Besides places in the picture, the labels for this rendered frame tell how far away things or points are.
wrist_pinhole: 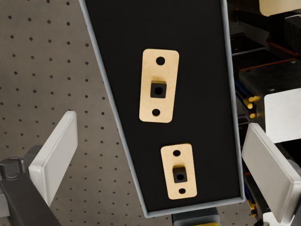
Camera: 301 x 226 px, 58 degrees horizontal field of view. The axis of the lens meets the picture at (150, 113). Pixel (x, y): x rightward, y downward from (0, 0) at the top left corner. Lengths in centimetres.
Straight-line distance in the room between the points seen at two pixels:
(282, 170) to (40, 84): 75
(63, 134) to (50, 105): 69
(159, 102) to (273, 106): 17
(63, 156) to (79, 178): 80
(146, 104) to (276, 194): 18
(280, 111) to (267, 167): 23
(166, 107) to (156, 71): 4
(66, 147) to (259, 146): 13
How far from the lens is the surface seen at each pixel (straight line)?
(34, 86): 86
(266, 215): 59
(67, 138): 19
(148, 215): 40
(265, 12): 40
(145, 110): 31
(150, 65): 29
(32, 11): 81
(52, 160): 16
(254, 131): 21
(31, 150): 18
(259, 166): 20
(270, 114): 41
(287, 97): 41
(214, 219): 45
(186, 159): 35
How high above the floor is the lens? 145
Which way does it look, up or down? 65 degrees down
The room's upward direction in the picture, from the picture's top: 180 degrees clockwise
